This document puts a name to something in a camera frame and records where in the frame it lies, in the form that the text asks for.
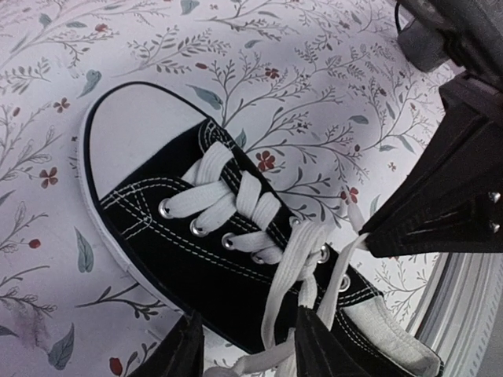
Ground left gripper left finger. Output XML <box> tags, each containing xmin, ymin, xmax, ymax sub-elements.
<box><xmin>130</xmin><ymin>311</ymin><xmax>204</xmax><ymax>377</ymax></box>

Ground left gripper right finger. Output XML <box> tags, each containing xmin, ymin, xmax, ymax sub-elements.
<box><xmin>295</xmin><ymin>306</ymin><xmax>397</xmax><ymax>377</ymax></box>

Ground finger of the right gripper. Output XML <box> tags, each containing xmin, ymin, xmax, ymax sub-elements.
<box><xmin>360</xmin><ymin>73</ymin><xmax>502</xmax><ymax>258</ymax></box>

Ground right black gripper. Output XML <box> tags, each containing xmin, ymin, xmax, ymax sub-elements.
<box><xmin>404</xmin><ymin>0</ymin><xmax>502</xmax><ymax>90</ymax></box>

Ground black white canvas sneaker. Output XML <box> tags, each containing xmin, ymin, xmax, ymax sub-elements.
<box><xmin>79</xmin><ymin>82</ymin><xmax>443</xmax><ymax>376</ymax></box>

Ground grey metal mug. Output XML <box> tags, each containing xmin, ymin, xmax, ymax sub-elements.
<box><xmin>395</xmin><ymin>2</ymin><xmax>449</xmax><ymax>73</ymax></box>

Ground floral patterned table mat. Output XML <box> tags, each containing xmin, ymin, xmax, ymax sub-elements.
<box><xmin>1</xmin><ymin>1</ymin><xmax>453</xmax><ymax>376</ymax></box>

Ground front aluminium rail frame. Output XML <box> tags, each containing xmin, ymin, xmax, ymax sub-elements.
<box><xmin>406</xmin><ymin>253</ymin><xmax>502</xmax><ymax>376</ymax></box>

